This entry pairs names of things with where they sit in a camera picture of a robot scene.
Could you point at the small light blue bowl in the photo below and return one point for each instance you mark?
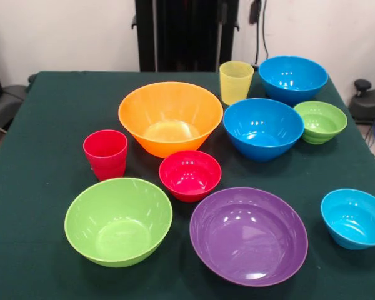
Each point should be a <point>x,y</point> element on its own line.
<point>353,218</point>

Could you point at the dark green tablecloth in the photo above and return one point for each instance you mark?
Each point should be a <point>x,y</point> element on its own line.
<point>50,125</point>

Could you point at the black stand base with knob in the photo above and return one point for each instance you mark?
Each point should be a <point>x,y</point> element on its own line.
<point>367,103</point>

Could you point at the red cup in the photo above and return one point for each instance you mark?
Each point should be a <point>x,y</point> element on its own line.
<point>105,150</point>

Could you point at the large orange bowl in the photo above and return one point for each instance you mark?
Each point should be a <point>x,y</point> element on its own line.
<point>170,109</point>

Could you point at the small red bowl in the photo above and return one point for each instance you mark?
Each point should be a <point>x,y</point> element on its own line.
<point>189,170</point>

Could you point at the yellow cup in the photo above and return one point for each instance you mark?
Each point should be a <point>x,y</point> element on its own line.
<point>236,84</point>

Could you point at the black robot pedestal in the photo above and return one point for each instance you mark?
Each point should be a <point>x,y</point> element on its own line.
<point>187,31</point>

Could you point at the large purple bowl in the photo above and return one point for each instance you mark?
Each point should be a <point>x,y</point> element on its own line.
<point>248,237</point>

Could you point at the small green bowl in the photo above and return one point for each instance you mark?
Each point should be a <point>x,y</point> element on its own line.
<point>322,122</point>

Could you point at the large green bowl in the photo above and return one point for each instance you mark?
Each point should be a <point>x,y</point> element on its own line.
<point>118,218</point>

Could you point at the dark gray stand base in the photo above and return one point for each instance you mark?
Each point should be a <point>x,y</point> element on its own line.
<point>6,103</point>

